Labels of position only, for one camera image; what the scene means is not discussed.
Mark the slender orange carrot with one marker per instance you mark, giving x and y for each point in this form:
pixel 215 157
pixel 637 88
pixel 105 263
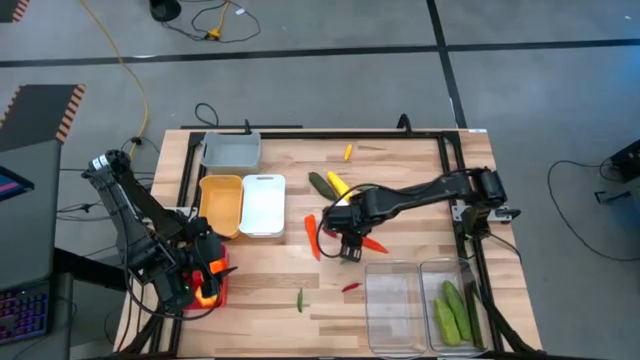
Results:
pixel 312 235

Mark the backlit keyboard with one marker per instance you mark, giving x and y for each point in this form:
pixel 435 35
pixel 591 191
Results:
pixel 22 315

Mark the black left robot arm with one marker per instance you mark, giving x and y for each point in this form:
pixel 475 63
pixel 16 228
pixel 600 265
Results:
pixel 125 210

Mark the black equipment box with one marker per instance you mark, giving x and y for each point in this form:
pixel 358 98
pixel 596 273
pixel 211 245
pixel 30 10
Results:
pixel 627 160

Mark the dark green cucumber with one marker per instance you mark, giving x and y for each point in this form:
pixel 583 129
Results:
pixel 322 186

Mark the grey plastic bin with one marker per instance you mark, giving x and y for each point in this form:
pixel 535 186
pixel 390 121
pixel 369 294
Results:
pixel 230 152

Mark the medium green cucumber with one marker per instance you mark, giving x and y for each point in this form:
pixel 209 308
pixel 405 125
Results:
pixel 457 310

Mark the orange bell pepper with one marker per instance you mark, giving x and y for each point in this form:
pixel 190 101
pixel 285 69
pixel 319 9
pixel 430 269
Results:
pixel 206 300

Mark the red chili pepper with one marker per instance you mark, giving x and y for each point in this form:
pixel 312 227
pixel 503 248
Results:
pixel 330 234
pixel 351 287

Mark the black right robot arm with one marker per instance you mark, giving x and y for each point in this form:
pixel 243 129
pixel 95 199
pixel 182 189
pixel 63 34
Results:
pixel 425 190

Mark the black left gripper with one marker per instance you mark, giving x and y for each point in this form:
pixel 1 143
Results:
pixel 186 292

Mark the laptop screen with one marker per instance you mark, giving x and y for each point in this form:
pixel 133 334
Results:
pixel 12 185

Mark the white plastic bin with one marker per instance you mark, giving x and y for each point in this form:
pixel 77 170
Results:
pixel 262 205

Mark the dark green chili pepper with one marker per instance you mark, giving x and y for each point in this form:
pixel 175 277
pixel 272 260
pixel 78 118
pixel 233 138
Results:
pixel 300 300

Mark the red plastic bin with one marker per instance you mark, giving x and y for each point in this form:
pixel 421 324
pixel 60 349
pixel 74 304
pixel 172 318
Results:
pixel 224 292

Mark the grey desk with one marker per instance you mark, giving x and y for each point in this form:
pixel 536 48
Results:
pixel 30 240

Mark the light green cucumber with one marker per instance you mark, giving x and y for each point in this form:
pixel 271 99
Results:
pixel 446 325

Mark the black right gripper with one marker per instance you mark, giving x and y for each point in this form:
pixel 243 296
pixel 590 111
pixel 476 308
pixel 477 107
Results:
pixel 352 215

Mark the stubby orange carrot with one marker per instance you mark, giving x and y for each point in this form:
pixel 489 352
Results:
pixel 375 245

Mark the black flat floor bar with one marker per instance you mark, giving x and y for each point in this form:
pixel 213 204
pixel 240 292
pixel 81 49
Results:
pixel 240 127

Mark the small yellow pepper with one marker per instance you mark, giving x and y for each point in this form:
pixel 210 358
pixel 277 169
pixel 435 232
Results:
pixel 348 152

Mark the black table frame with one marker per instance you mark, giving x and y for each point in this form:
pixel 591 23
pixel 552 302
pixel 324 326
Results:
pixel 300 135

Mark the red bell pepper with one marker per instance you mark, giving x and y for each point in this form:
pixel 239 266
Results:
pixel 218 265

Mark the clear plastic bin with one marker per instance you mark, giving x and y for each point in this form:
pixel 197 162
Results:
pixel 395 305
pixel 431 272

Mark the black frame bracket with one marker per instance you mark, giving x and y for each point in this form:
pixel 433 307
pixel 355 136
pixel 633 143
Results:
pixel 246 127
pixel 404 125

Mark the black round stand base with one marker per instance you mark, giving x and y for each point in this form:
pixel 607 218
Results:
pixel 165 9

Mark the yellow-orange plastic bin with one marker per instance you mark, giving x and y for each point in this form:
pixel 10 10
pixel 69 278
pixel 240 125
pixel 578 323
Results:
pixel 220 205

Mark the black mat with striped edge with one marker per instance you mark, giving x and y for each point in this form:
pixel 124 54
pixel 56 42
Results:
pixel 7 7
pixel 30 115

